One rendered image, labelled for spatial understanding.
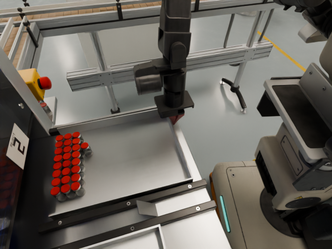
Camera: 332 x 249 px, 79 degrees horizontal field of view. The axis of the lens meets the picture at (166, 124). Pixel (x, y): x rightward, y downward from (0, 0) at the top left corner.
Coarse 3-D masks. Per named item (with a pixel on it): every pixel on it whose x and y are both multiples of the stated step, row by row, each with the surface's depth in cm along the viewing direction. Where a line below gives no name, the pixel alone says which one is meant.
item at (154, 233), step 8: (136, 232) 42; (144, 232) 44; (152, 232) 45; (160, 232) 42; (112, 240) 41; (120, 240) 43; (128, 240) 44; (136, 240) 44; (144, 240) 44; (152, 240) 44; (160, 240) 44; (88, 248) 41; (96, 248) 42; (104, 248) 43; (112, 248) 43; (120, 248) 43; (128, 248) 43; (136, 248) 43; (144, 248) 43; (152, 248) 43; (160, 248) 43
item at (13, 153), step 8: (16, 128) 44; (16, 136) 43; (24, 136) 47; (16, 144) 43; (24, 144) 46; (8, 152) 40; (16, 152) 42; (24, 152) 45; (16, 160) 42; (24, 160) 45
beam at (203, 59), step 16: (224, 48) 159; (240, 48) 159; (256, 48) 161; (128, 64) 145; (192, 64) 156; (208, 64) 159; (224, 64) 164; (80, 80) 138; (96, 80) 142; (112, 80) 145; (128, 80) 150
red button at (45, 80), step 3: (42, 78) 60; (45, 78) 60; (48, 78) 61; (42, 81) 59; (45, 81) 60; (48, 81) 60; (42, 84) 60; (45, 84) 60; (48, 84) 60; (51, 84) 62; (42, 87) 60; (45, 87) 60; (48, 87) 61
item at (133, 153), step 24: (120, 120) 65; (144, 120) 67; (168, 120) 64; (96, 144) 61; (120, 144) 61; (144, 144) 61; (168, 144) 61; (96, 168) 55; (120, 168) 55; (144, 168) 55; (168, 168) 55; (96, 192) 51; (120, 192) 51; (144, 192) 48; (48, 216) 44
